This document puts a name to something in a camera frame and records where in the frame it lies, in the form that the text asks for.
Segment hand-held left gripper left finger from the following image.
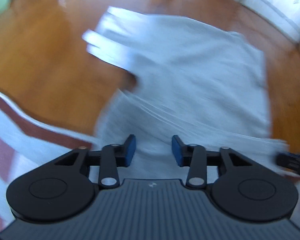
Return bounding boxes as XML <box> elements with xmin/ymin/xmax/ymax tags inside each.
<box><xmin>54</xmin><ymin>134</ymin><xmax>136</xmax><ymax>189</ymax></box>

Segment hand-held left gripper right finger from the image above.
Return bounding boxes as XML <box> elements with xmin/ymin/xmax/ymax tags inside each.
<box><xmin>171</xmin><ymin>134</ymin><xmax>250</xmax><ymax>189</ymax></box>

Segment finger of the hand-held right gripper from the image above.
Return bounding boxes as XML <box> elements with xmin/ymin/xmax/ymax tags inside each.
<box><xmin>276</xmin><ymin>151</ymin><xmax>300</xmax><ymax>178</ymax></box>

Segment grey garment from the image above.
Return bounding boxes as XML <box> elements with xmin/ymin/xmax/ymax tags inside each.
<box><xmin>82</xmin><ymin>5</ymin><xmax>289</xmax><ymax>180</ymax></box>

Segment red white checked blanket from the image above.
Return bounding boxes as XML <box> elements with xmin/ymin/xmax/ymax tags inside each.
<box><xmin>0</xmin><ymin>87</ymin><xmax>300</xmax><ymax>233</ymax></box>

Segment white cabinet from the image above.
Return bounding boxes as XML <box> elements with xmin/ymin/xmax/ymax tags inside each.
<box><xmin>240</xmin><ymin>0</ymin><xmax>300</xmax><ymax>40</ymax></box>

